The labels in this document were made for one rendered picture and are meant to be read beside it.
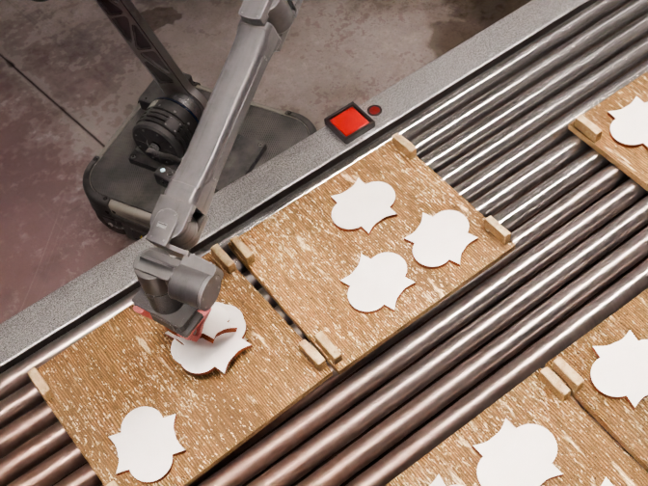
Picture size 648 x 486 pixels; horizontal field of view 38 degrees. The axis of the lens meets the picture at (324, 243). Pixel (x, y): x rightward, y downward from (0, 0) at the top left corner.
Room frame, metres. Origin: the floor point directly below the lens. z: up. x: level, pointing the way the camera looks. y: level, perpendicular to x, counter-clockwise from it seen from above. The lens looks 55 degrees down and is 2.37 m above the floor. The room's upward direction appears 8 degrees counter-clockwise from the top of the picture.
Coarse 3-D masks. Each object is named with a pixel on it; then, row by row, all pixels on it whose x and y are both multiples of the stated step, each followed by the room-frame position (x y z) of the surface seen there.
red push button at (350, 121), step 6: (354, 108) 1.35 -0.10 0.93; (342, 114) 1.34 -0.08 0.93; (348, 114) 1.34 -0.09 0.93; (354, 114) 1.34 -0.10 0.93; (360, 114) 1.33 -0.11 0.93; (330, 120) 1.33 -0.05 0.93; (336, 120) 1.33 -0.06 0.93; (342, 120) 1.33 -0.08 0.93; (348, 120) 1.32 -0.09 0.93; (354, 120) 1.32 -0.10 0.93; (360, 120) 1.32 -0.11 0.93; (366, 120) 1.32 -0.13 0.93; (336, 126) 1.31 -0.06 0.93; (342, 126) 1.31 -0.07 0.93; (348, 126) 1.30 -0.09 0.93; (354, 126) 1.30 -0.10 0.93; (360, 126) 1.30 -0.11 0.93; (342, 132) 1.29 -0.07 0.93; (348, 132) 1.29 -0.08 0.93
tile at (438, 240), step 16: (432, 224) 1.02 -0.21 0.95; (448, 224) 1.01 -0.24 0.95; (464, 224) 1.01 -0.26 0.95; (416, 240) 0.99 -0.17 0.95; (432, 240) 0.98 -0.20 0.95; (448, 240) 0.98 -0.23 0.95; (464, 240) 0.97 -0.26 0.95; (416, 256) 0.95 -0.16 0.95; (432, 256) 0.94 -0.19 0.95; (448, 256) 0.94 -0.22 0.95
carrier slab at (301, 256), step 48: (384, 144) 1.24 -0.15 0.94; (336, 192) 1.13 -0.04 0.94; (432, 192) 1.10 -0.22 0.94; (288, 240) 1.04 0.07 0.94; (336, 240) 1.02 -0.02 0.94; (384, 240) 1.00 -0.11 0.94; (480, 240) 0.97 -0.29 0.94; (288, 288) 0.93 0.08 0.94; (336, 288) 0.91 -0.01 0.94; (432, 288) 0.88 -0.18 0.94; (336, 336) 0.82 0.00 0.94; (384, 336) 0.80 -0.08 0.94
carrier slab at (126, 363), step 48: (240, 288) 0.94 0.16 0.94; (96, 336) 0.89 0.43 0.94; (144, 336) 0.87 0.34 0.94; (288, 336) 0.83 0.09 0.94; (48, 384) 0.81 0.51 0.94; (96, 384) 0.79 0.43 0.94; (144, 384) 0.78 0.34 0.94; (192, 384) 0.76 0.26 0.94; (240, 384) 0.75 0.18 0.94; (288, 384) 0.74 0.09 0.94; (96, 432) 0.70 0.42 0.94; (192, 432) 0.68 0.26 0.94; (240, 432) 0.66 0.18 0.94; (192, 480) 0.59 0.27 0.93
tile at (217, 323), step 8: (216, 312) 0.87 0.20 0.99; (224, 312) 0.87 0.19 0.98; (208, 320) 0.84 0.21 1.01; (216, 320) 0.84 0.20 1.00; (224, 320) 0.85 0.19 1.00; (208, 328) 0.82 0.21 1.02; (216, 328) 0.82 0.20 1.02; (224, 328) 0.82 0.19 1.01; (232, 328) 0.83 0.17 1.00; (208, 336) 0.79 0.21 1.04; (216, 336) 0.80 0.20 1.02
